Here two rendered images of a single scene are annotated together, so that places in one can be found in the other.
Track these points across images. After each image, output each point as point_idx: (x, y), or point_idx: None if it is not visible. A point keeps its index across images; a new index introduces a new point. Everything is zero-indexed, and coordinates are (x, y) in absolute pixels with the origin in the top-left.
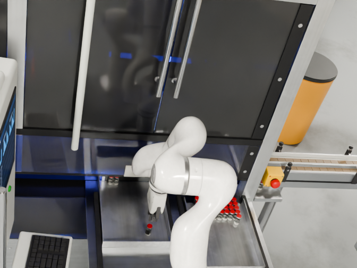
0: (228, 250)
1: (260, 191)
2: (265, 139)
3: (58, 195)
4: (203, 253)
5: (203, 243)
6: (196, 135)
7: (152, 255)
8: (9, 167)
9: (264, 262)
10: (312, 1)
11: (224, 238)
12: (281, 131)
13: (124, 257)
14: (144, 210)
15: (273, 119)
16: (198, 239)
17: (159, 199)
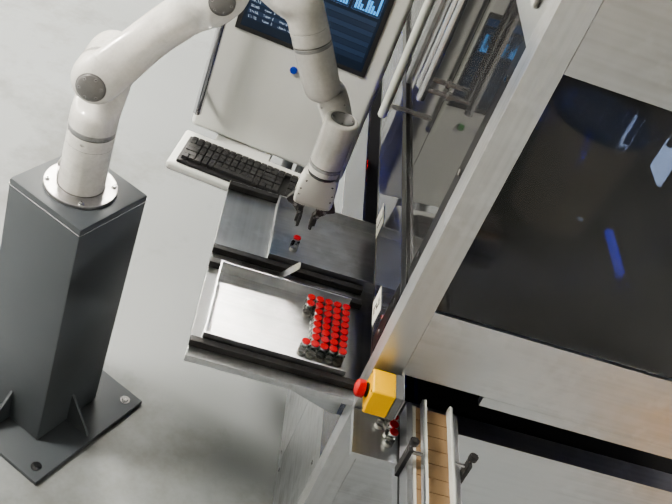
0: (248, 320)
1: (370, 423)
2: (406, 286)
3: (367, 206)
4: (151, 19)
5: (160, 11)
6: None
7: (255, 241)
8: (339, 49)
9: (211, 334)
10: (527, 38)
11: (271, 325)
12: (415, 285)
13: (257, 216)
14: (334, 262)
15: (424, 251)
16: (163, 3)
17: (302, 172)
